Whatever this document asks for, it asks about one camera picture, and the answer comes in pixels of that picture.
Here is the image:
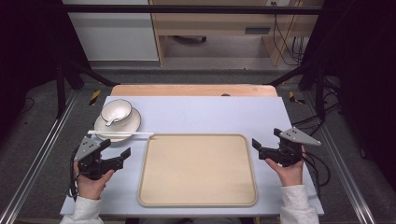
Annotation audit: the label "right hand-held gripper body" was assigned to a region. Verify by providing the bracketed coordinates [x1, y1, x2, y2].
[258, 126, 322, 168]

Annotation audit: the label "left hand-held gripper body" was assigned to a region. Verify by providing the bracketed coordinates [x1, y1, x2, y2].
[74, 135, 124, 181]

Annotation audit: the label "person's right hand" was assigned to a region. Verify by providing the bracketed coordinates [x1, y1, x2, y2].
[264, 145, 307, 188]

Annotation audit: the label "person's left hand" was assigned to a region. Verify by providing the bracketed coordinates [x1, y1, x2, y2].
[73, 161, 116, 201]

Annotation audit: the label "white chopstick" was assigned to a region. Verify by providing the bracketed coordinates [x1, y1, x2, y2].
[87, 132, 148, 138]
[87, 130, 155, 136]

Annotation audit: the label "white ceramic spoon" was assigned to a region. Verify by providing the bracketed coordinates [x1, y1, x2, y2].
[105, 109, 126, 128]

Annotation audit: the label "white plate with dark rim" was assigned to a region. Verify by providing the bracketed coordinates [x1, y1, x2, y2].
[93, 106, 143, 144]

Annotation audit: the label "yellow black tape strip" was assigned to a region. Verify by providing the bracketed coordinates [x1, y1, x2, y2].
[89, 89, 102, 107]
[288, 90, 306, 105]

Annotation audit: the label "white bowl with dark rim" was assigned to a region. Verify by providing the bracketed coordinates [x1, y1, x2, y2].
[100, 98, 134, 125]

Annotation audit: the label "black metal stand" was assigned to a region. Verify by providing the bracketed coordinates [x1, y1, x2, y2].
[266, 61, 327, 123]
[55, 59, 121, 119]

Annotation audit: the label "beige tray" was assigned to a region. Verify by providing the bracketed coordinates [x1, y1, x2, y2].
[136, 133, 259, 208]

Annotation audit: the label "wooden table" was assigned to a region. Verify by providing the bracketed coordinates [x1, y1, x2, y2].
[110, 83, 279, 98]

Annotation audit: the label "dark curtain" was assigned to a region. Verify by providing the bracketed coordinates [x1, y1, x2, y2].
[298, 0, 396, 190]
[0, 0, 92, 139]

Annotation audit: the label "white cabinet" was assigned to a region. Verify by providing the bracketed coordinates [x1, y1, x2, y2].
[62, 0, 160, 63]

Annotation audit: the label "black curved object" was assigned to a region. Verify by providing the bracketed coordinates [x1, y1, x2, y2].
[172, 35, 208, 45]

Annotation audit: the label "wooden desk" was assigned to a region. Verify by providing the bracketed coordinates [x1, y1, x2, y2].
[148, 0, 325, 67]

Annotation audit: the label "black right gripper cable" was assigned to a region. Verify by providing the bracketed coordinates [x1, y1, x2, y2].
[299, 150, 332, 189]

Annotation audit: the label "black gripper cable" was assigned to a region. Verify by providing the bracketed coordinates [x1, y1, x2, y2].
[299, 150, 332, 189]
[67, 145, 81, 202]

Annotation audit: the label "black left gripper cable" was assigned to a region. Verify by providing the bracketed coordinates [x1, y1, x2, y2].
[67, 145, 81, 202]

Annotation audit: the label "black floor cables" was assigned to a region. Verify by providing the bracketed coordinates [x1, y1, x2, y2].
[290, 77, 344, 134]

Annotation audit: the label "aluminium rail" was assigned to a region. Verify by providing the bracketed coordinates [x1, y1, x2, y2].
[0, 89, 79, 224]
[302, 91, 378, 224]

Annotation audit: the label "black hanging cables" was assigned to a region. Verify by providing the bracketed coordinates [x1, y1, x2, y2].
[272, 1, 305, 67]

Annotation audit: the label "black horizontal frame bar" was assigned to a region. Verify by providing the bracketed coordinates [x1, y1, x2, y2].
[61, 4, 324, 16]

